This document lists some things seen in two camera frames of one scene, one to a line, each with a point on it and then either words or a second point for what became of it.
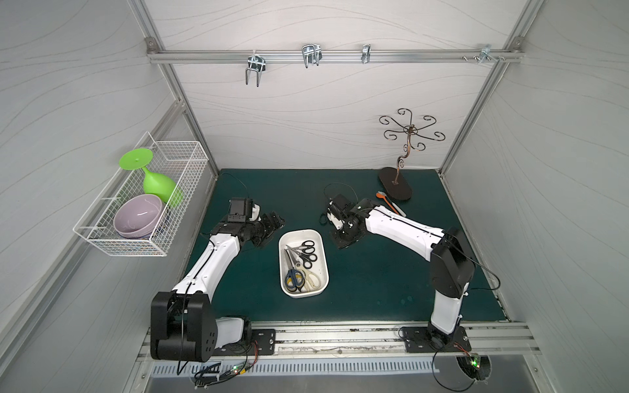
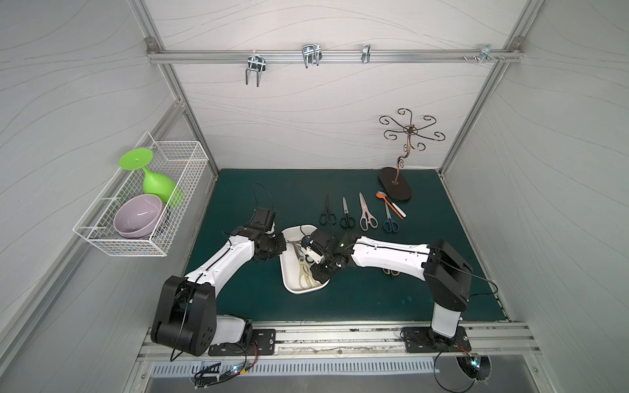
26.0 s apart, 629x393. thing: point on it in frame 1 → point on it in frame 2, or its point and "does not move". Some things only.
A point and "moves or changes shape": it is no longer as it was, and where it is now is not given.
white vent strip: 294,367 does not move
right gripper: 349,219 → 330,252
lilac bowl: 137,216 does not move
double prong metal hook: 255,63 does not move
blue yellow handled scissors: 294,278 moves or changes shape
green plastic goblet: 155,184 does not move
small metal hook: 366,53 does not move
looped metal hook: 312,54 does not move
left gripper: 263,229 → 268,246
